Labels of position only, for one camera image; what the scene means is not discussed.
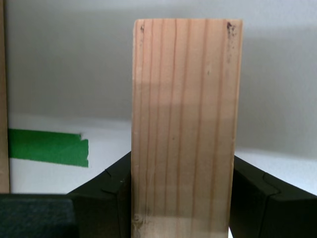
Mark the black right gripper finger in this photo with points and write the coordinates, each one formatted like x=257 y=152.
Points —
x=99 y=213
x=272 y=213

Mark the light wooden block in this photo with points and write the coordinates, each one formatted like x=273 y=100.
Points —
x=185 y=124

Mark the brown cardboard box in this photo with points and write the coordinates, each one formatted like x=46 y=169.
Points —
x=3 y=99

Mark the green tape strip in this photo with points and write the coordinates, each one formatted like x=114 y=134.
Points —
x=49 y=148

